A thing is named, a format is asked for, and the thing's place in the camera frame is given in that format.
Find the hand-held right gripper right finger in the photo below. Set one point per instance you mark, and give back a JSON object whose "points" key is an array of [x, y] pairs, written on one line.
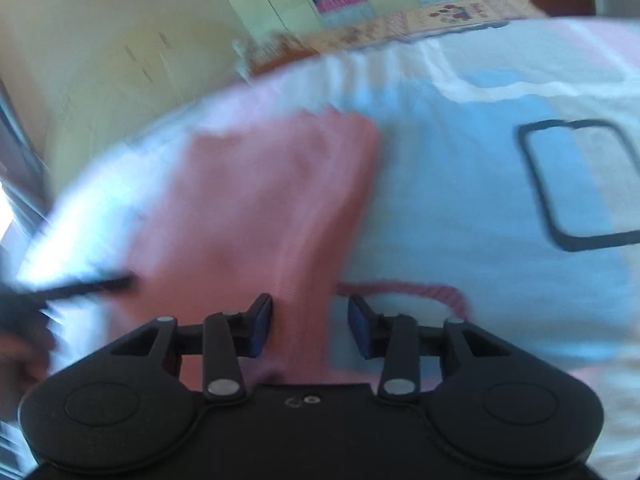
{"points": [[357, 321]]}

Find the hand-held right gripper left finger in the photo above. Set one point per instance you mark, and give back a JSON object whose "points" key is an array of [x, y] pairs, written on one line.
{"points": [[260, 325]]}

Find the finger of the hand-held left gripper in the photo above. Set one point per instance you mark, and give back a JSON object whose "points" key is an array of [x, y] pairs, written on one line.
{"points": [[85, 287]]}

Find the pink knit garment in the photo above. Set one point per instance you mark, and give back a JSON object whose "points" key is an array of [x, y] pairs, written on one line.
{"points": [[260, 200]]}

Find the white and blue printed blanket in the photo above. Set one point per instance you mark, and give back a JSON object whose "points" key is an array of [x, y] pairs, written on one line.
{"points": [[450, 210]]}

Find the cream headboard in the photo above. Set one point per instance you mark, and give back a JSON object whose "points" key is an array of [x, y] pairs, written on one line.
{"points": [[150, 85]]}

